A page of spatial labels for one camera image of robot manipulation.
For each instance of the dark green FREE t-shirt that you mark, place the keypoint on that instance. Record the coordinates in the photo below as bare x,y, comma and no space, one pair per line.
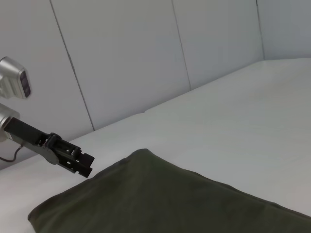
158,194

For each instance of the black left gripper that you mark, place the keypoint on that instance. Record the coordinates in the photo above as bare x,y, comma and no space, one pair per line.
29,138

